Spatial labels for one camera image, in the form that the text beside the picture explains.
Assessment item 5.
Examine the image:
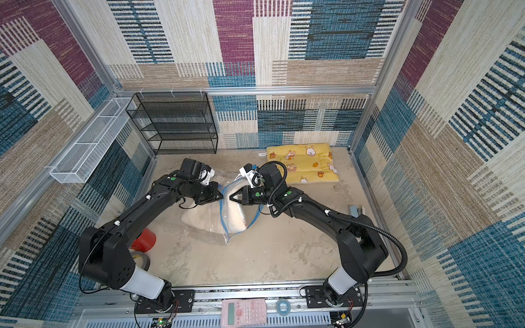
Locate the cream fleece blanket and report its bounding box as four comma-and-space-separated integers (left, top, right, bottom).
181, 176, 231, 235

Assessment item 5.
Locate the yellow cartoon print blanket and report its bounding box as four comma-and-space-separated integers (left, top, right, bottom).
267, 143, 340, 185

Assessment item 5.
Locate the clear vacuum bag blue zipper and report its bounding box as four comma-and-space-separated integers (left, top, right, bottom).
219, 175, 261, 244

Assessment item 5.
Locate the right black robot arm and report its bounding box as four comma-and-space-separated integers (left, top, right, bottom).
229, 161, 408, 306

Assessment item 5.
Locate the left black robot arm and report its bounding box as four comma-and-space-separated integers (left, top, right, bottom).
79, 158, 223, 307

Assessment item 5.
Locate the red pencil cup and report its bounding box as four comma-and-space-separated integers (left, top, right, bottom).
131, 228, 157, 253

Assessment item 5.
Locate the grey tape roll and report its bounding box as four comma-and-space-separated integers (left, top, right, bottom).
131, 251, 150, 271

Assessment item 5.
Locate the light blue stapler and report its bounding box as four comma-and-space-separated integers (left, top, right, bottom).
349, 205, 363, 218

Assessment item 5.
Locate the pink calculator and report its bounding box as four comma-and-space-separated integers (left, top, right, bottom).
221, 299, 267, 327

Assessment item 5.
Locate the light blue tape roll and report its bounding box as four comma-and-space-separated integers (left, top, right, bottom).
276, 299, 291, 317

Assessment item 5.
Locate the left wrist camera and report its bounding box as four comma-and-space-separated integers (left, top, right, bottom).
198, 165, 215, 186

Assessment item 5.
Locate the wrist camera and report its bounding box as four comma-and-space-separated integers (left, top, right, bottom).
239, 163, 261, 188
198, 165, 215, 186

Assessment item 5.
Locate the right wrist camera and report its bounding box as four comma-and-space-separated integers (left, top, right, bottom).
239, 163, 261, 188

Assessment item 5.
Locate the black wire mesh shelf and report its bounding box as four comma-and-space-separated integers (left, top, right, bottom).
126, 92, 218, 155

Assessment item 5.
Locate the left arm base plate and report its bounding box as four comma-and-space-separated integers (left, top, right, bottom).
135, 289, 196, 314

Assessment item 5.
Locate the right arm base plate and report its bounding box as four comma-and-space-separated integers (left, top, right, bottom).
299, 284, 364, 308

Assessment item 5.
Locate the white wire mesh basket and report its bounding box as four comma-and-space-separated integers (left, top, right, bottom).
50, 98, 131, 184

